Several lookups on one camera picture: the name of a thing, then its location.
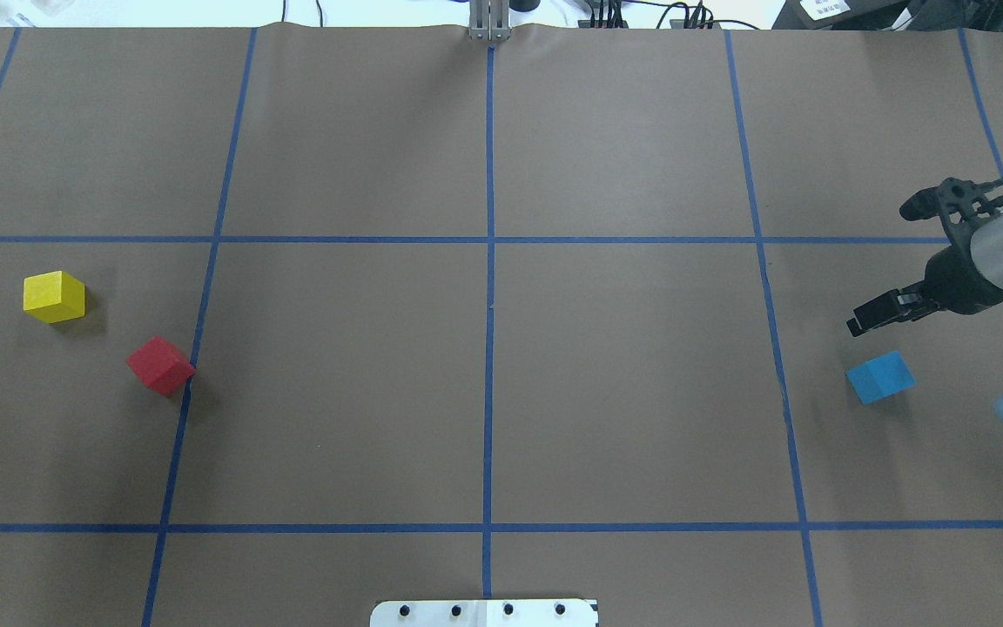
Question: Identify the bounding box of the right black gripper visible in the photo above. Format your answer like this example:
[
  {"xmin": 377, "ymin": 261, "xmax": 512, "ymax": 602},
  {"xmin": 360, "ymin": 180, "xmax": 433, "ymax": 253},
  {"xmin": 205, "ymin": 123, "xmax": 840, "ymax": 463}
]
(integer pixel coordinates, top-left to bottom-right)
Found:
[{"xmin": 846, "ymin": 247, "xmax": 990, "ymax": 338}]

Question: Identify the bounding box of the blue foam block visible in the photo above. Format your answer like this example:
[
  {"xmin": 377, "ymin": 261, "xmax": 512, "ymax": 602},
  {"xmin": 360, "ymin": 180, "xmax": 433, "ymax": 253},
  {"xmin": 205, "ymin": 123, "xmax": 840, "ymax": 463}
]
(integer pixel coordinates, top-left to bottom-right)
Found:
[{"xmin": 846, "ymin": 352, "xmax": 916, "ymax": 405}]

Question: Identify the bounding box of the red foam block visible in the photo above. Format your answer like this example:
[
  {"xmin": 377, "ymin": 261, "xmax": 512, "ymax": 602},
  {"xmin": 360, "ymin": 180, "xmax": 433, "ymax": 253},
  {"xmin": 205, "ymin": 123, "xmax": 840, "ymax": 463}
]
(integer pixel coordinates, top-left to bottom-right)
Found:
[{"xmin": 125, "ymin": 336, "xmax": 196, "ymax": 396}]

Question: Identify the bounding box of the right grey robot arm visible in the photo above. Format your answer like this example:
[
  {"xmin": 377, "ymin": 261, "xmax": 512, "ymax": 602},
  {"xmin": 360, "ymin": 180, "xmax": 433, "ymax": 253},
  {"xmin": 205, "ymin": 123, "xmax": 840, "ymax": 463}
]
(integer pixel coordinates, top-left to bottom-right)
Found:
[{"xmin": 846, "ymin": 178, "xmax": 1003, "ymax": 337}]

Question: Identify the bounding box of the brown paper table cover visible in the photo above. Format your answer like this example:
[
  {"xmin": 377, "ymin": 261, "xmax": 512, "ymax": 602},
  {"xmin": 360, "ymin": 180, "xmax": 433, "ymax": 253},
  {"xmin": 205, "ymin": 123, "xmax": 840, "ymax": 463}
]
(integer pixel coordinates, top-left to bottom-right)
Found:
[{"xmin": 0, "ymin": 24, "xmax": 1003, "ymax": 626}]

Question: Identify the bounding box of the yellow foam block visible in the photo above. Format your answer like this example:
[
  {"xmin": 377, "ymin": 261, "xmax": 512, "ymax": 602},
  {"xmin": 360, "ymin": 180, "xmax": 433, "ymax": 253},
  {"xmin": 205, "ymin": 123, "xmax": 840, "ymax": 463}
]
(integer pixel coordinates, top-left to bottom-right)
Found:
[{"xmin": 23, "ymin": 271, "xmax": 87, "ymax": 324}]

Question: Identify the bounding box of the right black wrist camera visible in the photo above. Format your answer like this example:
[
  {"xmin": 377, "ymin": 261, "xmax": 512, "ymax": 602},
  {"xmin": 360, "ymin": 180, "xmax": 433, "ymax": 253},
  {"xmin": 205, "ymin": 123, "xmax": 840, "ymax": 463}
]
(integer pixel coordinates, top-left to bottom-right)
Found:
[{"xmin": 899, "ymin": 178, "xmax": 1003, "ymax": 249}]

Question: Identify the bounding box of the aluminium frame post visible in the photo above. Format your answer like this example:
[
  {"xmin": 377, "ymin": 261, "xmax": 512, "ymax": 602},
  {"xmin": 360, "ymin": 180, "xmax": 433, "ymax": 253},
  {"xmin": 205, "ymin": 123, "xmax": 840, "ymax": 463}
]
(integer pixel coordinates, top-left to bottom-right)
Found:
[{"xmin": 467, "ymin": 0, "xmax": 512, "ymax": 44}]

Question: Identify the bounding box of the white pedestal base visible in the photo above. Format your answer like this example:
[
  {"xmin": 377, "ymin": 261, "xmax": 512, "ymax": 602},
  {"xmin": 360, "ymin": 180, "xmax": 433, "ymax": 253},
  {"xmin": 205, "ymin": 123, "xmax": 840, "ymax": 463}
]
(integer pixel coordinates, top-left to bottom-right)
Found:
[{"xmin": 369, "ymin": 598, "xmax": 600, "ymax": 626}]

